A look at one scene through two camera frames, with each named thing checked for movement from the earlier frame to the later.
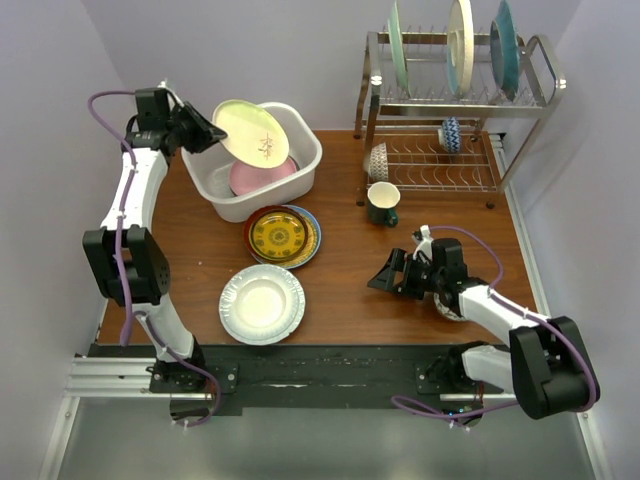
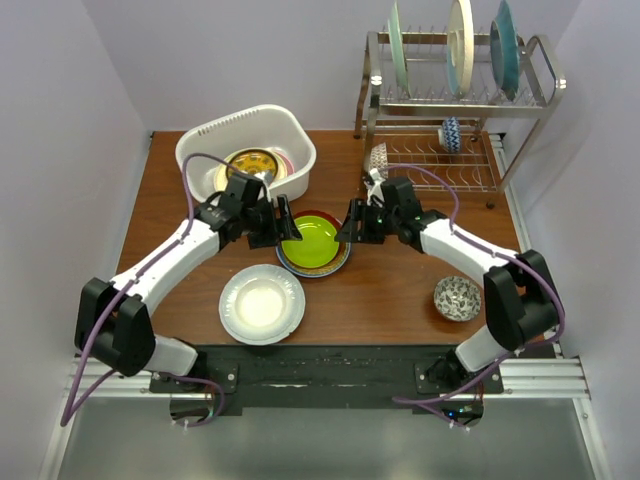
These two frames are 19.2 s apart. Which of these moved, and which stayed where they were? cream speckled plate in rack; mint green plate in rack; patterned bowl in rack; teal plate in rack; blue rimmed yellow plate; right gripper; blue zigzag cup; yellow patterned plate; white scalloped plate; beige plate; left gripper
Moved: yellow patterned plate; right gripper; blue rimmed yellow plate; beige plate; left gripper
Stayed: white scalloped plate; mint green plate in rack; cream speckled plate in rack; patterned bowl in rack; blue zigzag cup; teal plate in rack
